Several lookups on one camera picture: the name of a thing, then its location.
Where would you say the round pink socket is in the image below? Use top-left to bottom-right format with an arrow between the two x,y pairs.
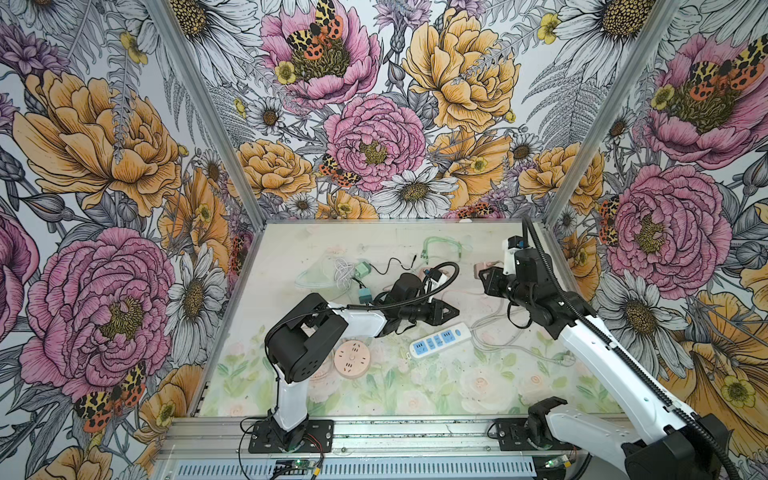
333,340 -> 371,380

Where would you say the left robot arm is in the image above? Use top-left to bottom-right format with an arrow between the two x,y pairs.
253,261 -> 460,452

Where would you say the green coiled cable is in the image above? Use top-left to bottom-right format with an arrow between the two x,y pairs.
419,236 -> 464,265

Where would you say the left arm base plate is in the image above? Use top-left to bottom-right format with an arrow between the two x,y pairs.
248,418 -> 335,454

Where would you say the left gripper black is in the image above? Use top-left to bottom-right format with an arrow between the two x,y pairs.
401,296 -> 459,325

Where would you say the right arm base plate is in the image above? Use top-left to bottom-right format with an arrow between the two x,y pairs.
491,417 -> 540,452

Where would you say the black thin cable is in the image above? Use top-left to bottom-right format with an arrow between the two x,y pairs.
367,254 -> 419,278

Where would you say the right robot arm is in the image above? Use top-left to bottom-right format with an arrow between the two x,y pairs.
479,217 -> 740,479

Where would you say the teal charger adapter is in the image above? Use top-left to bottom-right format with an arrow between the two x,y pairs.
357,287 -> 373,304

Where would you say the pink charger plug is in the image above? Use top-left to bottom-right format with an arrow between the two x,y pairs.
473,262 -> 490,279

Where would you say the green charger adapter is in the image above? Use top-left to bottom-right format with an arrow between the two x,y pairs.
354,261 -> 372,279

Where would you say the white blue power strip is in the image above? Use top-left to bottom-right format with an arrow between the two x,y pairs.
409,323 -> 472,359

